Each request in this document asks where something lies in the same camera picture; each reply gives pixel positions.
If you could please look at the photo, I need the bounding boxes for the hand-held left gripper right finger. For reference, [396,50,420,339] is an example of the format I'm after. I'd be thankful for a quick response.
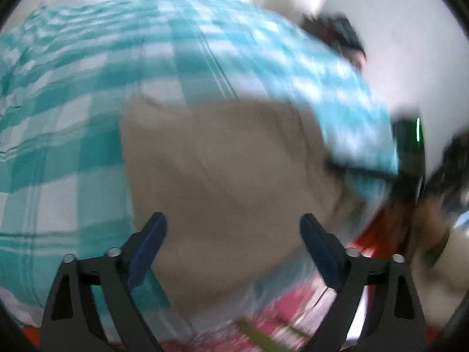
[299,213,429,352]

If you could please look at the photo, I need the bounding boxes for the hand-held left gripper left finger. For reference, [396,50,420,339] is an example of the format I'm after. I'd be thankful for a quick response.
[40,211,169,352]

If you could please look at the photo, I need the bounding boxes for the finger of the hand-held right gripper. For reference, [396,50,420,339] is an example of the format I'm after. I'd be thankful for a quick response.
[325,156,398,186]

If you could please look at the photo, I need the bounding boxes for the beige pants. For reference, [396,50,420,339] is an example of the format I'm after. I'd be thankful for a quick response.
[119,95,378,323]

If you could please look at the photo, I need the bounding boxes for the red cloth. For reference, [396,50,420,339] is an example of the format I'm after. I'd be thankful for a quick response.
[348,205,413,263]

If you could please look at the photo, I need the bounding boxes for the pink patterned cloth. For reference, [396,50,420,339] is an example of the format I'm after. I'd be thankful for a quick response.
[194,275,369,352]

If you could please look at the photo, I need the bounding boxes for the dark blurred object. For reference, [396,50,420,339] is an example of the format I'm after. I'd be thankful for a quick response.
[300,14,368,70]

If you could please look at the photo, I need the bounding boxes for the teal checked bed sheet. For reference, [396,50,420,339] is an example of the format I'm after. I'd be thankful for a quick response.
[0,0,400,310]

